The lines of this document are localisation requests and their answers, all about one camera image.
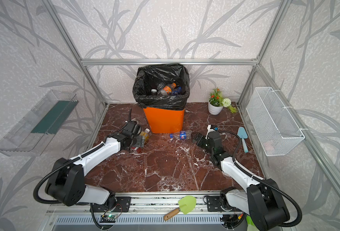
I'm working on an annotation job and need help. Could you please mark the red yellow tea bottle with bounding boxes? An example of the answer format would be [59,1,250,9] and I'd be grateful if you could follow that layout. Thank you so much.
[130,128,150,154]

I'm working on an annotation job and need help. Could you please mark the blue label water bottle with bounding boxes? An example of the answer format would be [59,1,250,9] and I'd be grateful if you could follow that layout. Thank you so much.
[172,87,182,95]

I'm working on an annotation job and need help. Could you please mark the orange label clear bottle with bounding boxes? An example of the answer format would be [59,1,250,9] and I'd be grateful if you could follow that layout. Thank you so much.
[158,83,177,95]

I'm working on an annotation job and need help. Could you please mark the clear bottle white cap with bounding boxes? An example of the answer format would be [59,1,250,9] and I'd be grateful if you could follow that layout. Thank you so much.
[157,82,166,91]

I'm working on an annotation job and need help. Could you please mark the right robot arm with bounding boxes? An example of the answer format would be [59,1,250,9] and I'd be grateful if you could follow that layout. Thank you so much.
[193,129,303,231]

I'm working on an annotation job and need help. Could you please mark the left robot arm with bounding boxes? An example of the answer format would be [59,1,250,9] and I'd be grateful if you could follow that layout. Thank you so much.
[33,117,145,231]

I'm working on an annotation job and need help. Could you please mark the orange trash bin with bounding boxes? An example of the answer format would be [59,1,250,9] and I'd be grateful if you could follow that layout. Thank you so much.
[143,107,185,133]

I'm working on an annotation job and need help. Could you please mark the black bin liner bag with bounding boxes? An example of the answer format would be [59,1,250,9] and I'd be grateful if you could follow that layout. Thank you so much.
[132,64,190,111]

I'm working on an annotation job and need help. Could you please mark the small pepsi bottle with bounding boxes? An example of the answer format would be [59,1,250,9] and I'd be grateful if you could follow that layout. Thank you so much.
[170,130,192,140]

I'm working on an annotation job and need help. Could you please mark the white potted artificial flowers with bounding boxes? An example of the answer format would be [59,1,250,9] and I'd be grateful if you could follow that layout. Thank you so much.
[208,88,237,116]

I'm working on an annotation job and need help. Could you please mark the teal silicone spatula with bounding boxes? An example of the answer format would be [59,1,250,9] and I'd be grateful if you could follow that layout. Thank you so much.
[237,127,249,153]

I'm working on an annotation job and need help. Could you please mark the green garden trowel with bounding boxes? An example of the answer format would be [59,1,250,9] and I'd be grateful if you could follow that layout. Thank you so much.
[163,195,197,221]

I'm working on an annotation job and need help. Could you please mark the green work glove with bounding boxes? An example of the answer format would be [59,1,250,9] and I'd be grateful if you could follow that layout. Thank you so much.
[246,216,259,231]

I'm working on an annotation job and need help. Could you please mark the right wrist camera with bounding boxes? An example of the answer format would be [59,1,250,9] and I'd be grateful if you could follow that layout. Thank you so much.
[206,125,219,139]

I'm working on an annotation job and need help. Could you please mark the white wire mesh basket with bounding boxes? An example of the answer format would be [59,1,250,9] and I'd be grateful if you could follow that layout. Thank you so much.
[247,87,305,157]

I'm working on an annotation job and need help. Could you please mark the clear acrylic wall shelf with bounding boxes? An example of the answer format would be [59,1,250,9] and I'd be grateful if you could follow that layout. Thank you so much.
[0,90,79,157]

